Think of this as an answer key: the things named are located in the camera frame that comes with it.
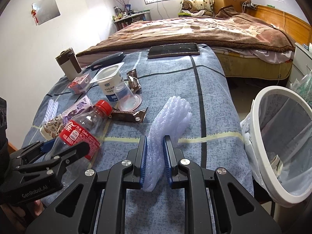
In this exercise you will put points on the clear cola bottle red label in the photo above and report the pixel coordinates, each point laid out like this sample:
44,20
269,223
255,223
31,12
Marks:
85,127

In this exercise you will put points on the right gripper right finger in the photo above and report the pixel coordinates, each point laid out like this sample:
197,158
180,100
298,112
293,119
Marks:
215,201

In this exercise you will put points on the white round trash bin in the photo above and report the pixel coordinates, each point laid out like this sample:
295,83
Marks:
277,138

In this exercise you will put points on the purple grape milk carton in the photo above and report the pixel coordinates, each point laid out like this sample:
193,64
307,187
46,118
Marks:
83,105

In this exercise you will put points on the wall poster silver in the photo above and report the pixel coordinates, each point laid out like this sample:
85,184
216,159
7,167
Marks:
44,10

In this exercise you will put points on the teddy bear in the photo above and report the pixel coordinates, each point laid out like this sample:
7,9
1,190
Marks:
188,6

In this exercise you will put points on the brown white box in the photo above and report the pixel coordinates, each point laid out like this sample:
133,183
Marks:
69,64

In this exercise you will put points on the patterned paper cup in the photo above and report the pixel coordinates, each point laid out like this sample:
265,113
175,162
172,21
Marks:
52,128

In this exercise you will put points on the white yogurt cup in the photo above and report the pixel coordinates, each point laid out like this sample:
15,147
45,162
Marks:
107,78

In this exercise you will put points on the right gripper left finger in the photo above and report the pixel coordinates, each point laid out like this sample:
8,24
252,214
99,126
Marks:
95,202

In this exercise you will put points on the black smartphone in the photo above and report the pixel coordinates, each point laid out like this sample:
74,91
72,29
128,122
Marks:
173,50

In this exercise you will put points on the dark glasses case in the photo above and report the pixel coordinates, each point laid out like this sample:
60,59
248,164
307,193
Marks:
107,61

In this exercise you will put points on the cluttered side desk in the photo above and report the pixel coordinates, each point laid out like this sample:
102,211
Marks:
126,18

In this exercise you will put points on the bed with brown blanket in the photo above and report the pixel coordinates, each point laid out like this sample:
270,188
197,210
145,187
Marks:
246,46

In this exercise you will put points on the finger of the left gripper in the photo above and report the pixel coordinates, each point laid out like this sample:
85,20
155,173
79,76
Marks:
67,157
33,151

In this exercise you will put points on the wooden headboard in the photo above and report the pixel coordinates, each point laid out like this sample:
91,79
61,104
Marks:
297,28

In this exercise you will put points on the red white small carton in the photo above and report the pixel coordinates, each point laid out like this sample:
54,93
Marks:
80,85

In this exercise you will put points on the green patterned plastic bag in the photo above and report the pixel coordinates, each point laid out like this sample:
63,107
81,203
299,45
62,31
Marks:
304,88

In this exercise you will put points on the white nightstand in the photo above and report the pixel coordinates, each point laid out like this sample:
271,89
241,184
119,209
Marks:
302,64

